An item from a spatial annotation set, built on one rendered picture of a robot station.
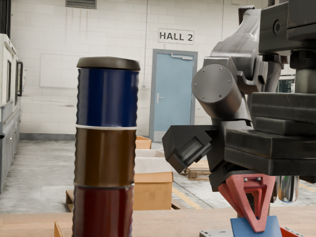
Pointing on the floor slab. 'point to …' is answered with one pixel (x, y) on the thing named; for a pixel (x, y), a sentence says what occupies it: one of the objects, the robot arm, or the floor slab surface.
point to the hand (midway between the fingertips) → (256, 226)
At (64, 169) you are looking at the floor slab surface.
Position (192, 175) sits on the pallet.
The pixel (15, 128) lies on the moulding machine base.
